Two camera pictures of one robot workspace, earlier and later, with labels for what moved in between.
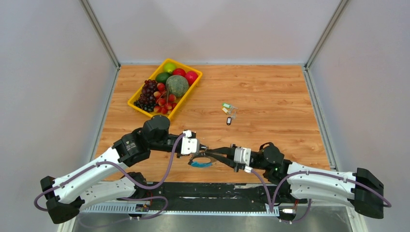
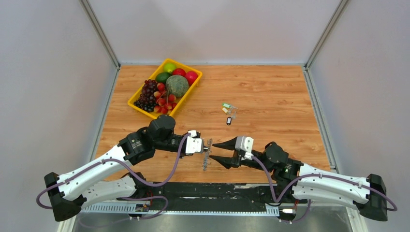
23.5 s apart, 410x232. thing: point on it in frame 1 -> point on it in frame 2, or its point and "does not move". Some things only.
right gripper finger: [226, 150] -> [229, 144]
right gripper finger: [229, 160] does not move
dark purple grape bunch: [147, 100] does not move
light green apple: [169, 67] does not move
